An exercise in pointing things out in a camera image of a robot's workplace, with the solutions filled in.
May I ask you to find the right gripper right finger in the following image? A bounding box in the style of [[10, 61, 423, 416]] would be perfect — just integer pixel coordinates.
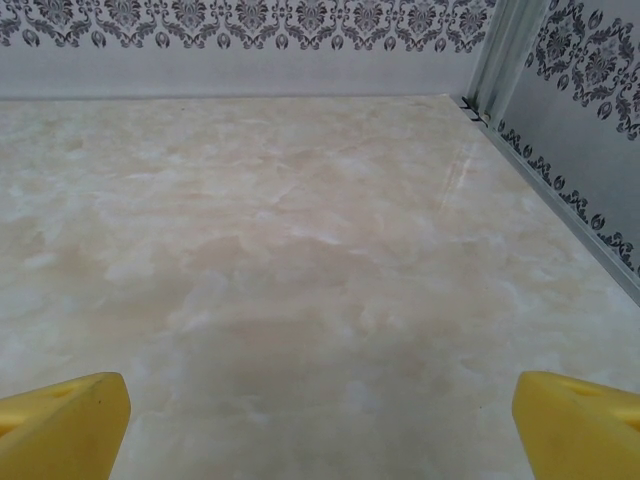
[[514, 370, 640, 480]]

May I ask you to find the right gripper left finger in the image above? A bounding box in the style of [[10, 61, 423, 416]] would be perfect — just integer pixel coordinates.
[[0, 371, 133, 480]]

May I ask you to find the thin aluminium frame rail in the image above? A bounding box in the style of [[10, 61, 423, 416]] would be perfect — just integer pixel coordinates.
[[0, 91, 474, 104]]

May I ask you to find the aluminium frame post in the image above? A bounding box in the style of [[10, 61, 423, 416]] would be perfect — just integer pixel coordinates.
[[468, 0, 554, 133]]

